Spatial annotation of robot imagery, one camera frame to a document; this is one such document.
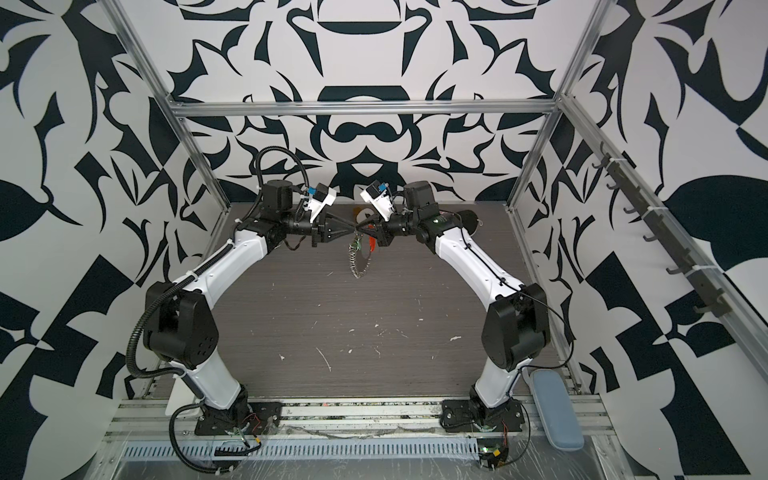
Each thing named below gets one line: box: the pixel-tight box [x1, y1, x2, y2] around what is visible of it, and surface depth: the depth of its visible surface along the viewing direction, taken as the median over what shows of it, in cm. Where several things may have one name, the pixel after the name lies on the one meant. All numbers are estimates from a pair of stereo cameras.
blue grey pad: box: [530, 369, 585, 452], surface depth 74 cm
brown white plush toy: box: [352, 206, 371, 221], surface depth 114 cm
